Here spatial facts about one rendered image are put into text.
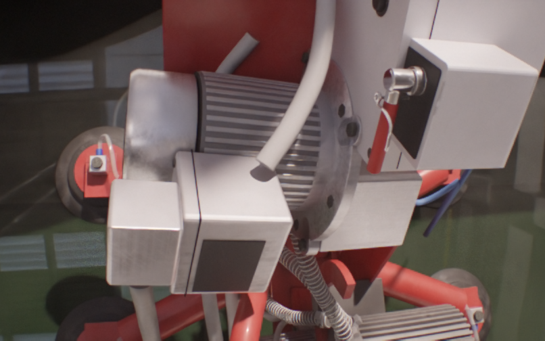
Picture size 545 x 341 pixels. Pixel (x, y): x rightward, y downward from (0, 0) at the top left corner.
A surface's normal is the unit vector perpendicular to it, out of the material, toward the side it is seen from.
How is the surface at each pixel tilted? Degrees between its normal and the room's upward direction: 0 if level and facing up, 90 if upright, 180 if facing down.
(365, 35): 90
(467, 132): 75
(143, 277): 79
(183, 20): 70
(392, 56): 90
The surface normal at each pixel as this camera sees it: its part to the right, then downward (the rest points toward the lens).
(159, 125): 0.33, -0.06
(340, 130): -0.94, -0.07
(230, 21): 0.18, 0.50
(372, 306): 0.18, -0.25
